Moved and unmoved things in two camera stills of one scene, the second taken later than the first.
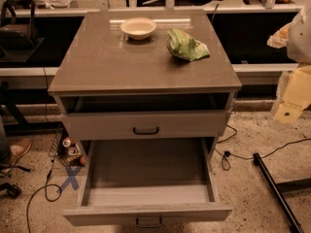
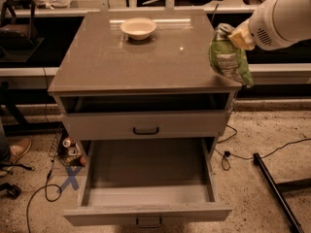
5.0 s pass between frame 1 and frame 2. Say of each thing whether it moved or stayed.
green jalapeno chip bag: moved
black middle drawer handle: stayed
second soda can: stayed
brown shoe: stayed
